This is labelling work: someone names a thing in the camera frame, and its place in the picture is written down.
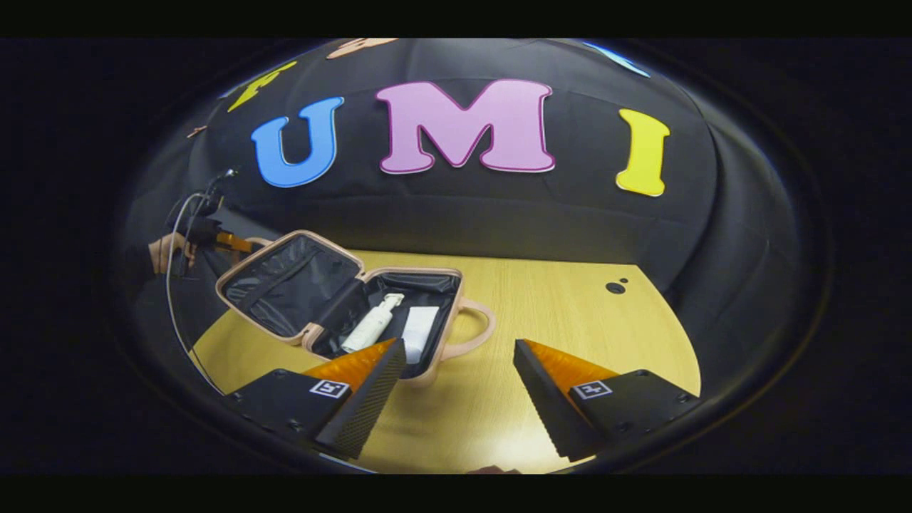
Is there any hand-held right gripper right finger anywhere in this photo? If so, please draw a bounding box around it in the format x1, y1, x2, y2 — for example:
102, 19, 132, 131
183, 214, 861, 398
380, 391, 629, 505
513, 339, 703, 462

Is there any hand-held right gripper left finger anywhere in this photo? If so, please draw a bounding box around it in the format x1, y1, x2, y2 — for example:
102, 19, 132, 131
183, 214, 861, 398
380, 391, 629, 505
224, 338, 408, 460

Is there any white pump bottle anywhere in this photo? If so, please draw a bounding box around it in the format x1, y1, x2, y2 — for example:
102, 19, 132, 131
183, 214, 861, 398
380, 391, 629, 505
341, 292, 405, 354

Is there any white squeeze tube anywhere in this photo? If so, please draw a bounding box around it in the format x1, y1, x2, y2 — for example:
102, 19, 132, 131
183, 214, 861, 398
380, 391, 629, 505
400, 306, 441, 366

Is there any black backdrop cloth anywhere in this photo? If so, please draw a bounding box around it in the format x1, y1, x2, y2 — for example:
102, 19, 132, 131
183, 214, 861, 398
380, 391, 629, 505
118, 38, 807, 400

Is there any thin white cable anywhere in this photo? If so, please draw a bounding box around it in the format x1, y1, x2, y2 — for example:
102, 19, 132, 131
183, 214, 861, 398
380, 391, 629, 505
165, 191, 223, 394

